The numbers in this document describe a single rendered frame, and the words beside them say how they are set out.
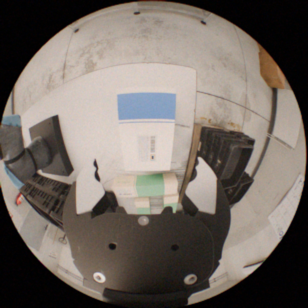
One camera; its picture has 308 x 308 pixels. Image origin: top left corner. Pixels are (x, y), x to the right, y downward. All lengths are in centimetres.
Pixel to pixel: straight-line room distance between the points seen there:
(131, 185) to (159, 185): 10
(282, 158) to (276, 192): 70
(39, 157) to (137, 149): 41
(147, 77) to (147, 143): 19
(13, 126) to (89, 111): 29
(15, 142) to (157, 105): 44
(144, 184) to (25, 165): 47
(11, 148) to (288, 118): 287
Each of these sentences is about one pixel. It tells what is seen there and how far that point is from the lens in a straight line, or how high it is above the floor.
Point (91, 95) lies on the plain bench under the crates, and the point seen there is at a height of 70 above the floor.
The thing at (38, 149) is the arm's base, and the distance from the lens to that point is 49.
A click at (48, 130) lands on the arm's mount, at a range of 47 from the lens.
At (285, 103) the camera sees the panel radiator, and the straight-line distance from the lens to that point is 254.
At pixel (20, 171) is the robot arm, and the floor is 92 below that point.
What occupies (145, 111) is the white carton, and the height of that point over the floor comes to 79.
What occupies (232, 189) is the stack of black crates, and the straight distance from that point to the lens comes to 124.
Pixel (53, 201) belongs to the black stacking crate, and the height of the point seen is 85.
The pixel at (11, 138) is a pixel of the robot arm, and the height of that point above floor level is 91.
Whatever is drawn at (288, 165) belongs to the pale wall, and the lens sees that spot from 254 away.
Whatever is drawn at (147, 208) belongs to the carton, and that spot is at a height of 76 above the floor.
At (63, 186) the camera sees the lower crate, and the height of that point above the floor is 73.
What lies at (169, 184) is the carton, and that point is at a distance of 35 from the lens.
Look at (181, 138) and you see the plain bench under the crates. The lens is 33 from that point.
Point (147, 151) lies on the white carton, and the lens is 23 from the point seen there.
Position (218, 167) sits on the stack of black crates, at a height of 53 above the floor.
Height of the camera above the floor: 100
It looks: 61 degrees down
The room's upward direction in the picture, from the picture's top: 176 degrees clockwise
